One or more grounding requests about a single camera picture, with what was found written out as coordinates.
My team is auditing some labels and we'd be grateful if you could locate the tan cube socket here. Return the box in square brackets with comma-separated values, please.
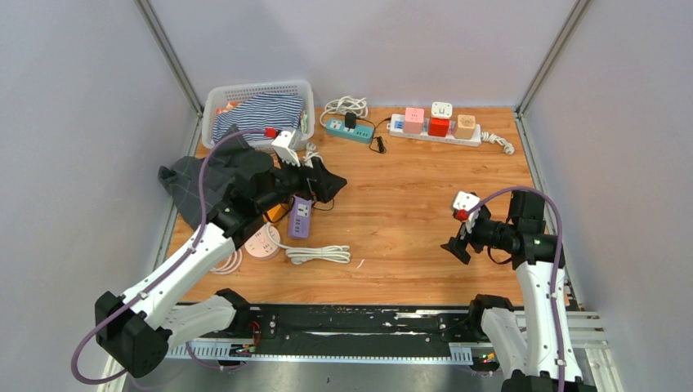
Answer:
[454, 114, 476, 140]

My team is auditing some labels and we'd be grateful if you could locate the orange power strip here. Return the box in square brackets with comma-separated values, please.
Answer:
[266, 203, 288, 223]

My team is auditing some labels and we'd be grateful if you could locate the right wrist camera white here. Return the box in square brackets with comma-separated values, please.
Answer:
[451, 191, 481, 227]

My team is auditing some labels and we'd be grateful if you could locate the teal power strip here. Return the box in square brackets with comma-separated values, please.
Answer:
[325, 118, 374, 145]

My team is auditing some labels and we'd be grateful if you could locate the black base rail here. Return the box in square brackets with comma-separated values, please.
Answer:
[168, 304, 493, 365]

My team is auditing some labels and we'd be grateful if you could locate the black charger on teal strip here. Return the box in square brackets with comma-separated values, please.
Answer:
[344, 112, 358, 130]

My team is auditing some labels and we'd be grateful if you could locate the blue white striped cloth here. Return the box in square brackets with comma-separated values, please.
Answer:
[212, 92, 304, 141]

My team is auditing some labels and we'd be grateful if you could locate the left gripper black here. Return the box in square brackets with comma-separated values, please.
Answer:
[257, 150, 346, 213]

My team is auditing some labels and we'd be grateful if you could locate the white cord edge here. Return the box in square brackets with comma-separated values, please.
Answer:
[265, 222, 352, 266]

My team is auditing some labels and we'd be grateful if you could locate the pink cube socket back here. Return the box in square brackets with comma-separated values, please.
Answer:
[403, 107, 425, 135]

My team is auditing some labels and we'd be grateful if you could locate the white plastic basket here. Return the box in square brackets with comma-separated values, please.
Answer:
[201, 80, 315, 149]

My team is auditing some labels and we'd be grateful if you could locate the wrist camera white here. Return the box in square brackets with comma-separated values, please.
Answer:
[451, 191, 481, 227]
[264, 127, 302, 167]

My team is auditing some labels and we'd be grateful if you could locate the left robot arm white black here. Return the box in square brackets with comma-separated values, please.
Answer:
[95, 151, 347, 378]

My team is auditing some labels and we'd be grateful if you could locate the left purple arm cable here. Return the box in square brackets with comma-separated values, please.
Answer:
[70, 128, 269, 386]

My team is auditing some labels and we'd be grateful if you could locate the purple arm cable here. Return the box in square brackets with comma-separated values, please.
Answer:
[466, 186, 567, 392]
[70, 128, 269, 386]

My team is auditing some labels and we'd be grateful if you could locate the dark grey checked cloth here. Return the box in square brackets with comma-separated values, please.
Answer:
[158, 136, 254, 230]

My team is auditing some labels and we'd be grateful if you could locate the black thin cable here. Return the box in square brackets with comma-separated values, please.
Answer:
[265, 178, 337, 224]

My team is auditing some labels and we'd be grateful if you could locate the white coiled cord back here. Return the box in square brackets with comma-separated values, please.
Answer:
[318, 95, 369, 129]

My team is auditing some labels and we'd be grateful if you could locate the round pink power strip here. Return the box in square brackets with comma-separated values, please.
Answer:
[244, 223, 281, 261]

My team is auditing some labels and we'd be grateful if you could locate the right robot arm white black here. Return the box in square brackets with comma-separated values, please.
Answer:
[442, 186, 596, 391]

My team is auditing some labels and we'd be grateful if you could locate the white blue small adapter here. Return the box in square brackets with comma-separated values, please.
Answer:
[391, 120, 404, 131]

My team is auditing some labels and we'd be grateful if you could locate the white long power strip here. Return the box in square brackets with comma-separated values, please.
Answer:
[387, 114, 482, 147]

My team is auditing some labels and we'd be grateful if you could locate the purple power strip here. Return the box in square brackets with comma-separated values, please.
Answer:
[288, 196, 312, 239]

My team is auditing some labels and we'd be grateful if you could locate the white strip cord right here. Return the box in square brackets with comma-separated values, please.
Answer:
[481, 131, 516, 156]

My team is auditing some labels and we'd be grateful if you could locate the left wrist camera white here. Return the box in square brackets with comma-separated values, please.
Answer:
[264, 127, 302, 167]

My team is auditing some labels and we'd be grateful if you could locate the red cube socket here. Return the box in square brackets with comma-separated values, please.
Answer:
[427, 118, 449, 137]

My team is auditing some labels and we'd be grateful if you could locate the pink power strip cord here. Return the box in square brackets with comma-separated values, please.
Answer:
[209, 248, 244, 276]

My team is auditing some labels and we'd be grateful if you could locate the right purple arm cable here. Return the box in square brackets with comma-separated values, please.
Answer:
[466, 186, 567, 392]

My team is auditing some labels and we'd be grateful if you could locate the white cube socket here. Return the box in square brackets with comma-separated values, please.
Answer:
[431, 101, 454, 119]

